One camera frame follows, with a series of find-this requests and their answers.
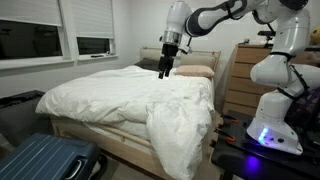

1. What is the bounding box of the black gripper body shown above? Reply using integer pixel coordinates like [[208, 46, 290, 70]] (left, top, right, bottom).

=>
[[159, 44, 178, 71]]

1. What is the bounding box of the white duvet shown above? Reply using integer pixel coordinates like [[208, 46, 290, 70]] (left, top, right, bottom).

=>
[[36, 65, 214, 180]]

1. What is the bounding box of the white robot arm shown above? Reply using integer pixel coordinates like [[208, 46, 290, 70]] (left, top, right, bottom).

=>
[[158, 0, 320, 155]]

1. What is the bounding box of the dark grey pillow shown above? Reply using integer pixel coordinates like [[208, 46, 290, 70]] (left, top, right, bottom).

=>
[[136, 58, 159, 71]]

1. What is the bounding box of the pink pillow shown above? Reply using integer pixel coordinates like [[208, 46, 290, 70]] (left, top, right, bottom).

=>
[[174, 65, 215, 78]]

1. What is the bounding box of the black remote on windowsill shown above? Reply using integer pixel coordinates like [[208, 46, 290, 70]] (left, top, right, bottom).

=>
[[90, 55, 105, 58]]

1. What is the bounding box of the wooden dresser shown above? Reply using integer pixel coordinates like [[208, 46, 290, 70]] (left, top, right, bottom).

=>
[[223, 45, 274, 115]]

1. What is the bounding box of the orange black clamp rear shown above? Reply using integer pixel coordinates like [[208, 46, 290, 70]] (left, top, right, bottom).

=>
[[221, 115, 238, 123]]

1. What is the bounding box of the orange black clamp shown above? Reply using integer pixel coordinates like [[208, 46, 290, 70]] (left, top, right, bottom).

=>
[[214, 128, 236, 142], [221, 115, 238, 123]]

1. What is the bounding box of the orange black clamp front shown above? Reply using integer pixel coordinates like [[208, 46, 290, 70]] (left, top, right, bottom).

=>
[[214, 128, 236, 142]]

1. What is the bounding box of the black robot table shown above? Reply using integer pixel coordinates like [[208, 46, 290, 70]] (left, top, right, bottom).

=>
[[211, 111, 320, 180]]

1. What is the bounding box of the blue suitcase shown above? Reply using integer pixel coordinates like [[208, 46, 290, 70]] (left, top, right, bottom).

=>
[[0, 133, 100, 180]]

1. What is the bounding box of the black bag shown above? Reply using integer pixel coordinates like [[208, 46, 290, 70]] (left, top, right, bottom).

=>
[[0, 90, 54, 147]]

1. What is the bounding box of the wooden bed frame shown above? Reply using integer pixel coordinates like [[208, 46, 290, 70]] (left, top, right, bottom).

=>
[[50, 47, 221, 180]]

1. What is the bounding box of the black camera on stand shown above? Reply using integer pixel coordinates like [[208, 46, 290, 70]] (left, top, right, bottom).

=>
[[258, 31, 276, 48]]

